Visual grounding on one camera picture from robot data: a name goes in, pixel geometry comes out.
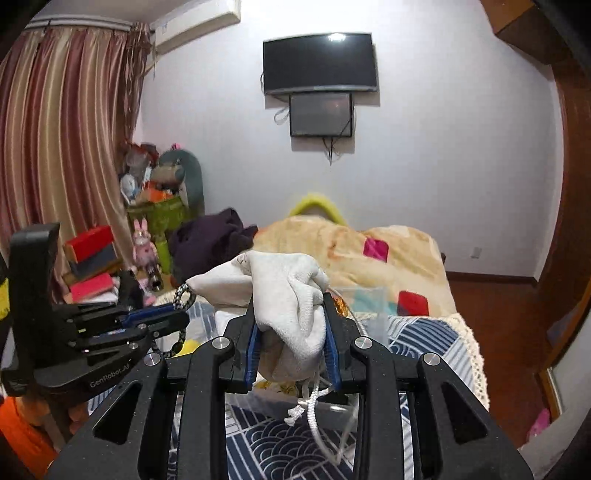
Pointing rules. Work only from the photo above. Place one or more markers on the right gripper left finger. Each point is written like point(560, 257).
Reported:
point(252, 356)

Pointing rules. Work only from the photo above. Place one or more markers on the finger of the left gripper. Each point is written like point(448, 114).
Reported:
point(143, 329)
point(141, 315)

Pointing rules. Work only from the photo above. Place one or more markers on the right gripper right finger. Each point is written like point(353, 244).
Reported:
point(331, 355)

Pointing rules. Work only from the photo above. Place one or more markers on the yellow plush ball toy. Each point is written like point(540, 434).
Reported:
point(187, 347)

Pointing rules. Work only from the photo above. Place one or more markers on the white drawstring pouch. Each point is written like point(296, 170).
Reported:
point(287, 295)

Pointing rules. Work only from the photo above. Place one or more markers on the clear plastic storage bin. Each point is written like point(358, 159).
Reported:
point(218, 366)

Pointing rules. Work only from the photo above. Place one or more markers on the red book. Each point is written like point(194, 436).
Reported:
point(92, 287)

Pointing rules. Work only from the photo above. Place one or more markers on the pink rabbit doll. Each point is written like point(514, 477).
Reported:
point(144, 253)

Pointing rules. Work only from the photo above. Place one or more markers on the green bottle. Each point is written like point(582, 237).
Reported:
point(164, 257)

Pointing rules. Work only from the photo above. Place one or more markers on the blue white patterned bedspread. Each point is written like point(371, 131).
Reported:
point(261, 446)

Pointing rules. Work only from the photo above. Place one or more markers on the red box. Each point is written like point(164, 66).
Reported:
point(88, 243)

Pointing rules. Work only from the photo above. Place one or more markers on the beige fleece blanket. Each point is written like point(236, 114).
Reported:
point(398, 259)

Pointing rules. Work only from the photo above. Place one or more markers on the dark purple clothes pile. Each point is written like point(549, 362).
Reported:
point(205, 242)

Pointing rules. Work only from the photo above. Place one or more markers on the green storage box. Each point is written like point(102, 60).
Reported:
point(162, 217)

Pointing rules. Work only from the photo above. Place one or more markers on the yellow green pillow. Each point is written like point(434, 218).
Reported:
point(318, 205)

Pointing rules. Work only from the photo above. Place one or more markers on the green dinosaur plush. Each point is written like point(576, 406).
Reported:
point(179, 169)

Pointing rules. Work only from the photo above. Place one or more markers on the striped brown curtain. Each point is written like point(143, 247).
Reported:
point(69, 104)

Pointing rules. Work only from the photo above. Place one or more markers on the wooden door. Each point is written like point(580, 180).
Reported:
point(567, 268)

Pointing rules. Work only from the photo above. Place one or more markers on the white air conditioner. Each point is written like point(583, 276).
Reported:
point(182, 27)

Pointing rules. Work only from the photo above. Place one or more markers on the wooden overhead cabinet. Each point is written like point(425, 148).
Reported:
point(521, 24)

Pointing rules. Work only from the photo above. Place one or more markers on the small black wall monitor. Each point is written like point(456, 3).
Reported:
point(321, 115)

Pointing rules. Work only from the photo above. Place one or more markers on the large black wall television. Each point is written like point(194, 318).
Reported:
point(321, 62)

